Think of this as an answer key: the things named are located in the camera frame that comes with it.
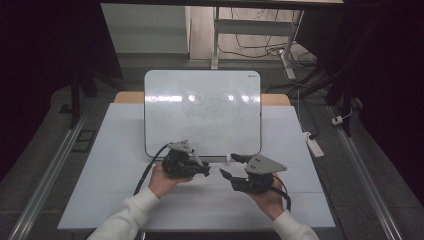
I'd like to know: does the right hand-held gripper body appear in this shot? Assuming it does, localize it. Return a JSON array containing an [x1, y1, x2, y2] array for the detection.
[[232, 153, 288, 195]]

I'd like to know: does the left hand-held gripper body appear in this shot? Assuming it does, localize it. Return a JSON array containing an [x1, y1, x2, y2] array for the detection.
[[161, 139, 202, 178]]

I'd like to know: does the grey marker pen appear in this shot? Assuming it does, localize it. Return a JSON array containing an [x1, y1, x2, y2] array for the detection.
[[191, 150, 205, 167]]

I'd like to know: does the white whiteboard with black rim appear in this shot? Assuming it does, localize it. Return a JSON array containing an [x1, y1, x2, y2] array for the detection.
[[143, 69, 263, 159]]

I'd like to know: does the person's left hand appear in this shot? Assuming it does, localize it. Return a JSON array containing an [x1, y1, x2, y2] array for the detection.
[[147, 162, 194, 200]]

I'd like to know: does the person's right hand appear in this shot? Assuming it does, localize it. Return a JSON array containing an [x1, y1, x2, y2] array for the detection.
[[247, 172, 286, 222]]

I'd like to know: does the white power strip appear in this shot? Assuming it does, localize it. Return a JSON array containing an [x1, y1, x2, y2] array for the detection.
[[302, 131, 325, 159]]

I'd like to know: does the black metal stand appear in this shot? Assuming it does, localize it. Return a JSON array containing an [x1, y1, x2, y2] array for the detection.
[[59, 58, 125, 130]]

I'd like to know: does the white cabinet panel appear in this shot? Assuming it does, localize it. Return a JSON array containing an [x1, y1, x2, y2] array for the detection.
[[100, 3, 191, 55]]

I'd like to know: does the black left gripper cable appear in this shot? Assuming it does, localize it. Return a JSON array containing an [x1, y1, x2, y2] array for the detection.
[[133, 143, 173, 197]]

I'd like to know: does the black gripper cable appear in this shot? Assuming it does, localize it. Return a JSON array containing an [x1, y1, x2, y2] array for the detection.
[[133, 143, 173, 197], [266, 174, 293, 213]]

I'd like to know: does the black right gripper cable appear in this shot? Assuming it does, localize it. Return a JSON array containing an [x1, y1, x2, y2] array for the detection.
[[266, 174, 293, 213]]

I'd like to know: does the metal floor rail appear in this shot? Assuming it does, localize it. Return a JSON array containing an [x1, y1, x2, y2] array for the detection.
[[6, 99, 95, 240], [327, 105, 405, 240]]

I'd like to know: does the tangle of floor cables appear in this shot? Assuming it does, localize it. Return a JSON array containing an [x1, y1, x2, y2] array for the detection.
[[218, 7, 318, 69]]

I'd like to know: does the white metal desk frame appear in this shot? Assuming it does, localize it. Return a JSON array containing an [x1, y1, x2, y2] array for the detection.
[[210, 6, 305, 81]]

